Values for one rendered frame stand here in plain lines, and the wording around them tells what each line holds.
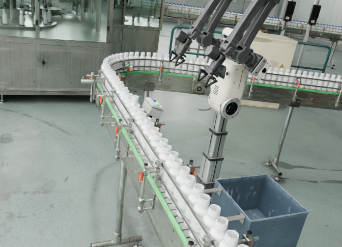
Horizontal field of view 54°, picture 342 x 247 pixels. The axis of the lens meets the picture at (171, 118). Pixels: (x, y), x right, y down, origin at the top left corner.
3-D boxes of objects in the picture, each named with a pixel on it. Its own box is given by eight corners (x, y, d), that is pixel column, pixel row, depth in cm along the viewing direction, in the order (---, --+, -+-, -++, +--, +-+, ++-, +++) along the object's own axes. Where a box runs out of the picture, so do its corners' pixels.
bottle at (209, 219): (212, 241, 116) (222, 202, 110) (216, 254, 110) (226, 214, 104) (196, 241, 115) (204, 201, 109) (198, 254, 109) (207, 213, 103)
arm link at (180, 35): (199, 33, 229) (194, 31, 236) (187, 24, 223) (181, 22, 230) (189, 48, 231) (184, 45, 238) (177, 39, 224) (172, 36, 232)
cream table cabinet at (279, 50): (267, 98, 644) (284, 35, 600) (279, 109, 587) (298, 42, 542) (212, 91, 633) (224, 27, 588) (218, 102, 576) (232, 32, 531)
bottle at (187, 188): (174, 217, 125) (181, 180, 119) (176, 208, 130) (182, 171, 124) (190, 220, 124) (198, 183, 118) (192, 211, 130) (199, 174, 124)
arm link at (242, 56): (286, -4, 189) (275, -6, 198) (271, -17, 182) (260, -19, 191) (244, 65, 198) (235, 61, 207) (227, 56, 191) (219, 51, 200)
